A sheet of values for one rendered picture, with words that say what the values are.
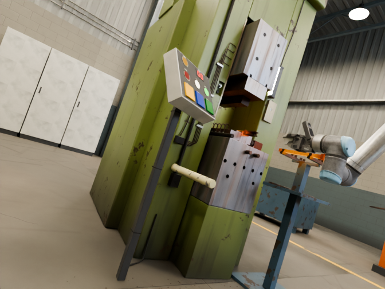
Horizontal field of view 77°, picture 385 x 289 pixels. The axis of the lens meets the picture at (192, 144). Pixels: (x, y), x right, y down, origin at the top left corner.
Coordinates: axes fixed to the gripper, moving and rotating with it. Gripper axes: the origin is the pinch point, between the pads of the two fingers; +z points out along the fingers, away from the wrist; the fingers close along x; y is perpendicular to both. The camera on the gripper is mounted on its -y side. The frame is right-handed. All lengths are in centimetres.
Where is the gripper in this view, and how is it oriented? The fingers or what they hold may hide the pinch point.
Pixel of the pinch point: (285, 136)
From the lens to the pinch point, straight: 149.1
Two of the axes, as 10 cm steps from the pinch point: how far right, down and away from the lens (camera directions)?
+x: 8.1, 3.0, 5.0
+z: -4.9, -1.0, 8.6
